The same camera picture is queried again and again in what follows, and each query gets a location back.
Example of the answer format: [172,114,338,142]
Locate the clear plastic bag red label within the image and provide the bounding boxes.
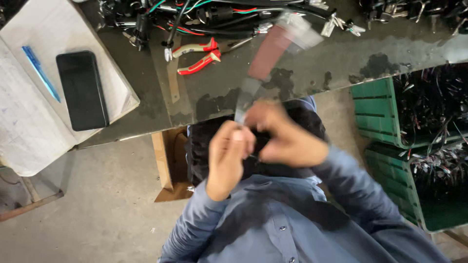
[233,13,324,125]

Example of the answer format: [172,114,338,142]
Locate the black smartphone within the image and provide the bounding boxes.
[56,50,110,132]

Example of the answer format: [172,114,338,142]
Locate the thin wooden strip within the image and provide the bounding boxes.
[166,35,182,104]

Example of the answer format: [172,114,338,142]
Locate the heap of wire harnesses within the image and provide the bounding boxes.
[96,0,366,52]

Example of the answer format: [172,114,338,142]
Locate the heap of keys and wires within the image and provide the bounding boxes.
[359,0,468,36]

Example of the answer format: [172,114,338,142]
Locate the blue pen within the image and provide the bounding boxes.
[21,45,61,103]

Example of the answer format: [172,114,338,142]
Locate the wooden frame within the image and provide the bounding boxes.
[0,165,65,223]

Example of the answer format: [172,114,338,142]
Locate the person's right hand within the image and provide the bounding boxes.
[244,101,330,169]

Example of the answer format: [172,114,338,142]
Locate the blue grey shirt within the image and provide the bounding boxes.
[158,175,452,263]

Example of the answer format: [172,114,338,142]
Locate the red grey handled pliers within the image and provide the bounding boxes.
[164,37,253,76]

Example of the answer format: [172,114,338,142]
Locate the green crate of wires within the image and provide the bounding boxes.
[365,140,468,234]
[350,63,468,150]

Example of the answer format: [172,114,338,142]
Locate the black cloth bundle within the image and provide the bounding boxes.
[184,97,327,187]

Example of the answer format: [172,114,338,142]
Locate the person's left hand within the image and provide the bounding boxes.
[206,120,257,202]

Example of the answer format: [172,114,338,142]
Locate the brown cardboard box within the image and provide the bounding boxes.
[151,126,194,203]

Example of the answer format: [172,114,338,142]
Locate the open paper ledger book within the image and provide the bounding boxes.
[0,0,141,178]

